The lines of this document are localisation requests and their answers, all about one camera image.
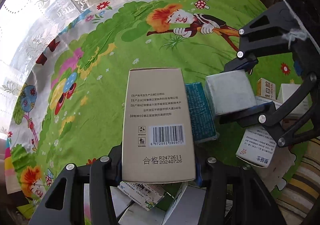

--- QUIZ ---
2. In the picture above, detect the pale grey square box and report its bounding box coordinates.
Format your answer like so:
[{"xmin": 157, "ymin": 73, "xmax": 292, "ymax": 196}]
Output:
[{"xmin": 204, "ymin": 70, "xmax": 257, "ymax": 117}]

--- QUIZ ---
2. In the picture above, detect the white green medicine box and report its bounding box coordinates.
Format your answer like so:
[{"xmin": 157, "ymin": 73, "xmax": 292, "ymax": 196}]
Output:
[{"xmin": 118, "ymin": 182, "xmax": 166, "ymax": 211}]

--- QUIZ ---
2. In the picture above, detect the beige barcode carton box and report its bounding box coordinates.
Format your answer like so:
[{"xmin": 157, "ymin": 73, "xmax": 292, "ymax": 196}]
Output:
[{"xmin": 121, "ymin": 68, "xmax": 196, "ymax": 184}]

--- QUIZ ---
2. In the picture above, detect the white orange dental box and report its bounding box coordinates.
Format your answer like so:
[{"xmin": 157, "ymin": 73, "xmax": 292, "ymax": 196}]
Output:
[{"xmin": 257, "ymin": 78, "xmax": 276, "ymax": 100}]

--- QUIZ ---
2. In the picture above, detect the white blue-text medicine box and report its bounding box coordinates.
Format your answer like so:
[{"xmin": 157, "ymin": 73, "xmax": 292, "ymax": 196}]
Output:
[{"xmin": 236, "ymin": 125, "xmax": 277, "ymax": 168}]

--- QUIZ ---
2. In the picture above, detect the white triangular-looking box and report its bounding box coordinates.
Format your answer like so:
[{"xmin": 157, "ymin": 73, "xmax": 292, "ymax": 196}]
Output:
[{"xmin": 277, "ymin": 83, "xmax": 309, "ymax": 119}]

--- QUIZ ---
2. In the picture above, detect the teal patterned box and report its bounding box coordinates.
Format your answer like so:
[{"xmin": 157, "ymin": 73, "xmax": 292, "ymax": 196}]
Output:
[{"xmin": 185, "ymin": 82, "xmax": 219, "ymax": 144}]

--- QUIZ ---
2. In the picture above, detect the striped rug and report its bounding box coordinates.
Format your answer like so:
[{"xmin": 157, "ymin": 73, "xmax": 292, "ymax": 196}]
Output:
[{"xmin": 276, "ymin": 137, "xmax": 319, "ymax": 224}]

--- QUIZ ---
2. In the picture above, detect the cartoon green tablecloth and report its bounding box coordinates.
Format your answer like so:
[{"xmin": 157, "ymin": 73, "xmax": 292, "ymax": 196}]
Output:
[{"xmin": 4, "ymin": 0, "xmax": 315, "ymax": 218}]

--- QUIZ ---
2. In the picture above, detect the white lace curtain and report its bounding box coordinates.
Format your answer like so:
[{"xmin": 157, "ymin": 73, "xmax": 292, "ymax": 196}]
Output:
[{"xmin": 0, "ymin": 0, "xmax": 231, "ymax": 141}]

